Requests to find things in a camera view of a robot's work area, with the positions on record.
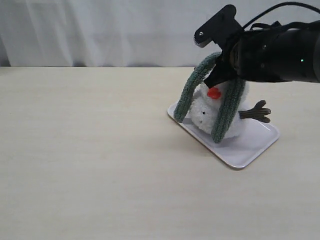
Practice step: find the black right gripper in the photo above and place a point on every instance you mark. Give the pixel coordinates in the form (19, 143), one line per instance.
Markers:
(247, 61)

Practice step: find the white plush snowman toy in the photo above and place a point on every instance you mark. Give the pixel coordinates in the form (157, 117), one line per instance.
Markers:
(206, 103)

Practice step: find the green fuzzy scarf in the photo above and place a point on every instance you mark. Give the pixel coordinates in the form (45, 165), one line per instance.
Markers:
(227, 110)

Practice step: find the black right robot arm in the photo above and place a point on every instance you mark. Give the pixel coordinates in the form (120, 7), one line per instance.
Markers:
(277, 54)

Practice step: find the white rectangular plastic tray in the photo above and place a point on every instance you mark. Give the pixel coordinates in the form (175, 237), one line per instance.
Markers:
(237, 152)

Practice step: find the white backdrop curtain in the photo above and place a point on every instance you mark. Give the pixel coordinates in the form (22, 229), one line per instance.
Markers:
(103, 33)

